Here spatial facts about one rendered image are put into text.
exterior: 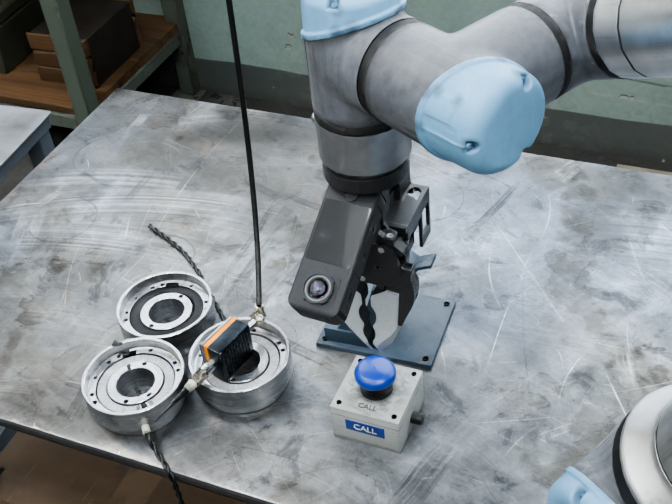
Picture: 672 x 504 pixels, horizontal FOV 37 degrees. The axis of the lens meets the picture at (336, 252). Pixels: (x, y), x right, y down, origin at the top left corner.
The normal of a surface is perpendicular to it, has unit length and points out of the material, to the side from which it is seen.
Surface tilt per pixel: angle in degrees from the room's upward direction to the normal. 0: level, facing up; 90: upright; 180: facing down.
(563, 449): 0
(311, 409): 0
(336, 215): 30
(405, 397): 0
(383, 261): 90
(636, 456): 37
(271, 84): 89
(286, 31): 90
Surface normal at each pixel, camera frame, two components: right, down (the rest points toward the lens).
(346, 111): -0.31, 0.64
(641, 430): -0.55, -0.67
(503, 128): 0.62, 0.47
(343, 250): -0.25, -0.32
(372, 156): 0.14, 0.65
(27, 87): -0.09, -0.75
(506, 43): 0.23, -0.41
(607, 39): -0.80, 0.39
